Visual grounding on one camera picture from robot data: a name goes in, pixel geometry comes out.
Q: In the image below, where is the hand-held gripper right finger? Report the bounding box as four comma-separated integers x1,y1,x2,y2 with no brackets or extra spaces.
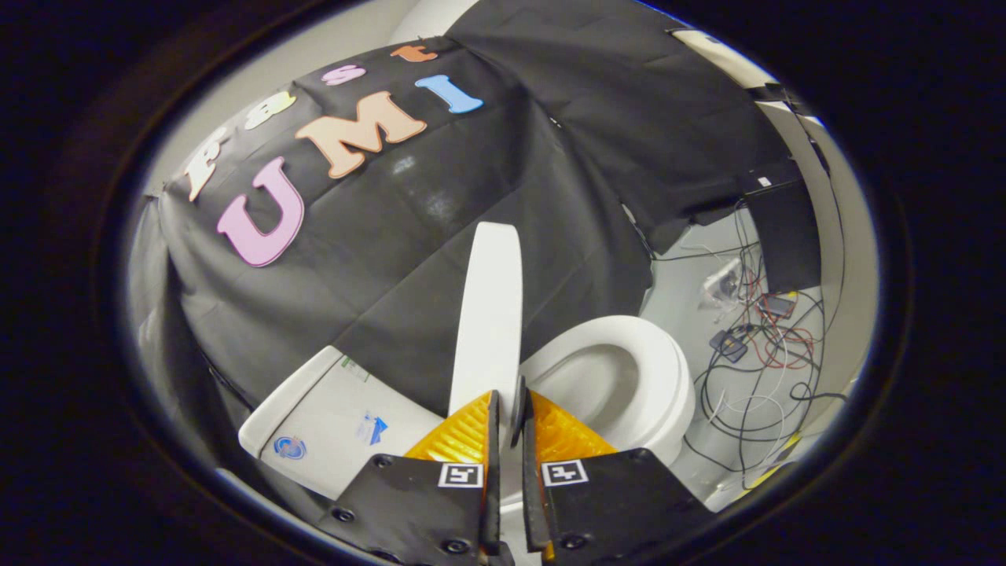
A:
512,376,716,566

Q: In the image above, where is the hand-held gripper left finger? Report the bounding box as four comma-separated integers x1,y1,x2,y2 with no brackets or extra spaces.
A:
318,391,512,566

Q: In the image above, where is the white toilet lid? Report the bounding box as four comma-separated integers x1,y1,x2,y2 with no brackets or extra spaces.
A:
448,222,525,504

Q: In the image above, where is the white toilet body with tank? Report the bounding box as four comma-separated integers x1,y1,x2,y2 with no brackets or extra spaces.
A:
238,314,696,566

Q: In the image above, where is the small dark grey device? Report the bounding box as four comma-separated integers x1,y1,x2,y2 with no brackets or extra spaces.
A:
710,330,749,362

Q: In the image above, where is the yellow floor tape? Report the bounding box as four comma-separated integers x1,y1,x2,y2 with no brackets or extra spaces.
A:
739,432,802,492

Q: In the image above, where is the black backdrop cloth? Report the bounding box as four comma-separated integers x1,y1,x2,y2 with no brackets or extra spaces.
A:
130,0,787,504

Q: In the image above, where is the clear plastic bag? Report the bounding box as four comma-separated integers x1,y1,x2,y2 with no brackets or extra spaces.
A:
702,258,743,303

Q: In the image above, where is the black box with white label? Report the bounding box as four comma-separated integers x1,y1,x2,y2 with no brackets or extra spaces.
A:
743,160,823,293

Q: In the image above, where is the beige panel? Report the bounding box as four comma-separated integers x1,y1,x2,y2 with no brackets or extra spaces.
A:
672,29,775,89

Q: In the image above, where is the tangle of floor cables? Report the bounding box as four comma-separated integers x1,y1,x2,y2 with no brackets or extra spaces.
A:
652,79,850,488

